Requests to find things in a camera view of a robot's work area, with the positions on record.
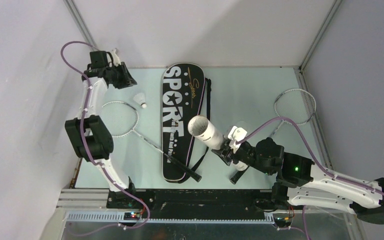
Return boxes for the badminton racket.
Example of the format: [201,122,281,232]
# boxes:
[102,100,202,183]
[230,88,317,184]

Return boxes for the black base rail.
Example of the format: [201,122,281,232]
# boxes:
[106,189,289,221]

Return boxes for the right badminton racket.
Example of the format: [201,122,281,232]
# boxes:
[230,88,317,184]

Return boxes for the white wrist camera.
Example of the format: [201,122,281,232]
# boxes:
[226,125,248,151]
[107,48,122,67]

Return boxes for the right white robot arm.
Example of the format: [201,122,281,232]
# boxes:
[209,137,384,225]

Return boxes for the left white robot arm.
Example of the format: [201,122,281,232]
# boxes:
[64,50,138,208]

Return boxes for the white slotted cable duct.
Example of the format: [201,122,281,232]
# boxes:
[66,211,276,224]

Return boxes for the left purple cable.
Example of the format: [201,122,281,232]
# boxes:
[60,41,151,230]

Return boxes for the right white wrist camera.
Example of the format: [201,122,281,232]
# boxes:
[226,125,248,151]

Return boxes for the clear plastic tube lid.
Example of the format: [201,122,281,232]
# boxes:
[235,120,250,131]

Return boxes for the white shuttlecock top left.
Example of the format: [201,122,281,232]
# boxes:
[133,92,148,109]

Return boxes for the left badminton racket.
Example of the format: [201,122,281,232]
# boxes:
[102,100,202,183]

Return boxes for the black sport racket bag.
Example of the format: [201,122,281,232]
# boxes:
[161,62,212,184]

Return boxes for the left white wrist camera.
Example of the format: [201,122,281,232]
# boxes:
[107,48,122,67]

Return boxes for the white shuttlecock tube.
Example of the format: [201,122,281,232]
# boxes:
[187,115,248,172]

